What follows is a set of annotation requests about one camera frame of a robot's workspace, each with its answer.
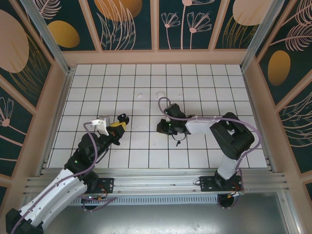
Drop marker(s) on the white earbud charging case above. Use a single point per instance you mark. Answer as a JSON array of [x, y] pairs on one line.
[[160, 94]]

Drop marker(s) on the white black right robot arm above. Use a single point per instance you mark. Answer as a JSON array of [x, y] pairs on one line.
[[234, 139]]

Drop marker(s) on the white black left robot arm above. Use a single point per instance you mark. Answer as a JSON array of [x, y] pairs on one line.
[[53, 192]]

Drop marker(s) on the base wiring with connector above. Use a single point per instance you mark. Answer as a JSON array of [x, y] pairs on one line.
[[231, 196], [97, 198]]

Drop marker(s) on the grey metal sheet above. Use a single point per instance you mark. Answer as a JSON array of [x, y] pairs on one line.
[[156, 219]]

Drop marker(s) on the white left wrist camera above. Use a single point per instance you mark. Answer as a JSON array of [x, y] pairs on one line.
[[102, 123]]

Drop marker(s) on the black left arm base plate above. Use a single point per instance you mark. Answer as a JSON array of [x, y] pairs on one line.
[[107, 184]]

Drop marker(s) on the long aluminium mounting rail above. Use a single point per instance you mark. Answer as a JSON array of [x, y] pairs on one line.
[[156, 181]]

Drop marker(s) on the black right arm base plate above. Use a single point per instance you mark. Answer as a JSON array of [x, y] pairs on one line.
[[207, 184]]

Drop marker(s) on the aluminium frame post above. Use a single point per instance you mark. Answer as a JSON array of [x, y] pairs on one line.
[[263, 36], [46, 36]]

